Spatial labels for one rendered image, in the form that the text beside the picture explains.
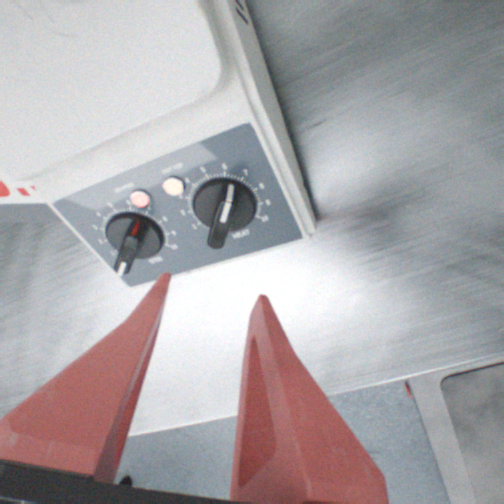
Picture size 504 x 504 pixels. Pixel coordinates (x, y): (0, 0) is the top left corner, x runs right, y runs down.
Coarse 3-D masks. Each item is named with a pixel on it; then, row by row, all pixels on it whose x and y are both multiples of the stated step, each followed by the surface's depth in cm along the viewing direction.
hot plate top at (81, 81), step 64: (0, 0) 15; (128, 0) 14; (192, 0) 14; (0, 64) 16; (64, 64) 15; (128, 64) 15; (192, 64) 14; (0, 128) 17; (64, 128) 16; (128, 128) 15
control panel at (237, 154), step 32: (160, 160) 18; (192, 160) 18; (224, 160) 18; (256, 160) 18; (96, 192) 19; (128, 192) 19; (160, 192) 19; (192, 192) 19; (256, 192) 19; (96, 224) 21; (160, 224) 21; (192, 224) 20; (256, 224) 20; (288, 224) 20; (160, 256) 22; (192, 256) 22; (224, 256) 22
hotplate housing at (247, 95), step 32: (224, 0) 15; (224, 32) 15; (256, 64) 18; (224, 96) 16; (256, 96) 16; (160, 128) 17; (192, 128) 17; (224, 128) 17; (256, 128) 17; (96, 160) 18; (128, 160) 18; (288, 160) 19; (64, 192) 19; (288, 192) 19
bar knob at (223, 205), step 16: (208, 192) 19; (224, 192) 18; (240, 192) 18; (208, 208) 19; (224, 208) 17; (240, 208) 19; (208, 224) 20; (224, 224) 18; (240, 224) 20; (208, 240) 19; (224, 240) 19
